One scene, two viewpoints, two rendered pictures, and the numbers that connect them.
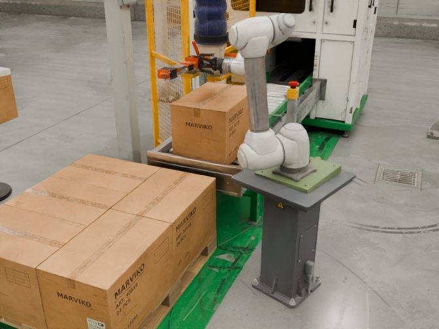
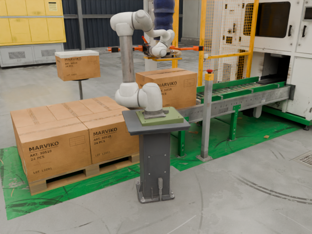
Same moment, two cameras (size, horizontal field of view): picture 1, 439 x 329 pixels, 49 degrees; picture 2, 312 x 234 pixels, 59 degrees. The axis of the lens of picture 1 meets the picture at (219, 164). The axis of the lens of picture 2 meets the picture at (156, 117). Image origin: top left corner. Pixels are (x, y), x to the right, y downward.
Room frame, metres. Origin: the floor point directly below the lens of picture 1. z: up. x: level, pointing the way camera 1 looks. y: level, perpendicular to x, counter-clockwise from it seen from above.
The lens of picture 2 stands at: (0.61, -1.69, 1.57)
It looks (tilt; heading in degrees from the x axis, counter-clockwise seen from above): 20 degrees down; 35
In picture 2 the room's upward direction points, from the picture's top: straight up
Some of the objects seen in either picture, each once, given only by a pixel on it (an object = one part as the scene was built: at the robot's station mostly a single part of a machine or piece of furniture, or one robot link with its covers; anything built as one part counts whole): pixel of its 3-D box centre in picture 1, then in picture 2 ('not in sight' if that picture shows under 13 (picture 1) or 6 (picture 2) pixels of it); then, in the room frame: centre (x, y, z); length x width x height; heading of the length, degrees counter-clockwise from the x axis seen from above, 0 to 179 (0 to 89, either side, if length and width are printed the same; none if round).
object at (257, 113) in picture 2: not in sight; (249, 105); (4.63, -0.59, 0.30); 0.53 x 0.39 x 0.22; 67
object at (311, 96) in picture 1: (288, 125); (232, 105); (3.88, -0.58, 0.50); 2.31 x 0.05 x 0.19; 157
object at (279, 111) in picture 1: (293, 101); (249, 92); (4.23, -0.67, 0.60); 1.60 x 0.10 x 0.09; 157
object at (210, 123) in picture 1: (215, 122); (165, 89); (3.25, 0.02, 0.75); 0.60 x 0.40 x 0.40; 157
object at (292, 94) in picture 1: (289, 154); (206, 118); (3.26, -0.51, 0.50); 0.07 x 0.07 x 1.00; 67
